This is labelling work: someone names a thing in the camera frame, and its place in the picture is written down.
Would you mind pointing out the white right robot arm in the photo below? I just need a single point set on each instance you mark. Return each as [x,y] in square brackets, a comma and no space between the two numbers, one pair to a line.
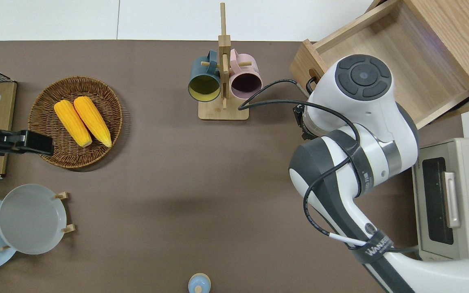
[385,138]

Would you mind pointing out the round wicker basket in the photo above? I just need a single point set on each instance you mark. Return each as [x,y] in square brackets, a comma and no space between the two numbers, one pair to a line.
[47,118]

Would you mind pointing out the pink mug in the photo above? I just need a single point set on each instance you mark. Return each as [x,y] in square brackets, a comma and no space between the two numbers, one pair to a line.
[246,73]

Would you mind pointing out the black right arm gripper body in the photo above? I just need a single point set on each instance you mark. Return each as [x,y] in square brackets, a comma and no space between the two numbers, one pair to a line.
[301,122]

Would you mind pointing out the brown table mat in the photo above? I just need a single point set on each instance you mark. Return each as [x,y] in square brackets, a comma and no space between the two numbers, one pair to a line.
[177,183]

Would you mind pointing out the grey plate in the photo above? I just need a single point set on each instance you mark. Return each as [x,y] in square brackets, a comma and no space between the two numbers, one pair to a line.
[31,219]

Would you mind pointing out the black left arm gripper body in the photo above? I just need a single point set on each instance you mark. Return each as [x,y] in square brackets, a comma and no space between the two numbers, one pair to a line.
[35,143]

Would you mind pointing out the wooden plate rack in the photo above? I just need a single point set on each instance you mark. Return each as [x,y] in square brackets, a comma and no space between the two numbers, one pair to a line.
[69,228]

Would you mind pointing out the light wooden cabinet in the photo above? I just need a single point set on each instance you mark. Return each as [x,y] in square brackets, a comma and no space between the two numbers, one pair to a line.
[462,40]

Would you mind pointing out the dark blue mug yellow inside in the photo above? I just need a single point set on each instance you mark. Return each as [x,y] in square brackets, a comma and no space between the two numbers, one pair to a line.
[202,73]

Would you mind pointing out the wooden mug tree stand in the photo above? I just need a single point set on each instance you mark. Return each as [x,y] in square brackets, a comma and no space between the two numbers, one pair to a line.
[223,112]

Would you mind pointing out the yellow corn cob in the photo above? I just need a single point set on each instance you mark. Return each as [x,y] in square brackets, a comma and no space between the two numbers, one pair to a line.
[94,120]
[73,123]

